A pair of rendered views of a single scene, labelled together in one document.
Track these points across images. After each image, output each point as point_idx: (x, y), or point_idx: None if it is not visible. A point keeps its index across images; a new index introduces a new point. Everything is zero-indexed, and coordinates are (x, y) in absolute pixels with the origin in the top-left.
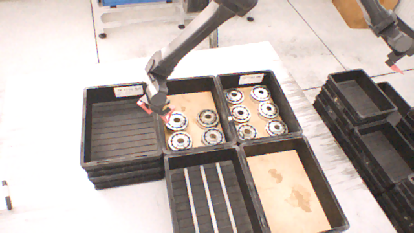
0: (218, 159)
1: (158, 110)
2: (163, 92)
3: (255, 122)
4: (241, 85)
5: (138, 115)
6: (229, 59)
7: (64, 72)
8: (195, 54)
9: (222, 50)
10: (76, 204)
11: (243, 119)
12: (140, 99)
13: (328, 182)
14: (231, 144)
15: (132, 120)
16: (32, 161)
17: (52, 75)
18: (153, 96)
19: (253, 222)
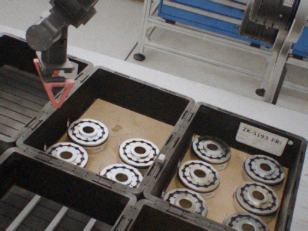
0: (99, 213)
1: (42, 70)
2: (49, 30)
3: (218, 206)
4: (240, 145)
5: (46, 103)
6: (268, 123)
7: (21, 35)
8: (216, 94)
9: (266, 108)
10: None
11: (197, 185)
12: (36, 52)
13: None
14: (129, 191)
15: (34, 104)
16: None
17: (5, 31)
18: (32, 27)
19: None
